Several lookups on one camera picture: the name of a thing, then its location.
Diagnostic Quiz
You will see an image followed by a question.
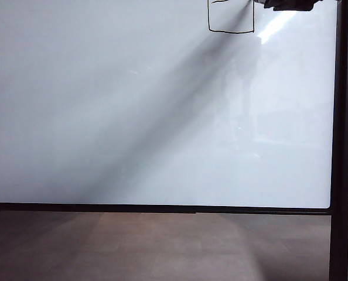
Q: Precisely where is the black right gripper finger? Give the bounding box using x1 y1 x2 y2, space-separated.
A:
263 0 324 12

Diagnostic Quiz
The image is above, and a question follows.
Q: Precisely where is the white glossy whiteboard panel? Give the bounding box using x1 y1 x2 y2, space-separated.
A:
0 0 339 210

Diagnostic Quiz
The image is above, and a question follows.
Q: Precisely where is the white whiteboard with black frame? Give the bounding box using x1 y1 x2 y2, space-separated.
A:
0 0 348 281

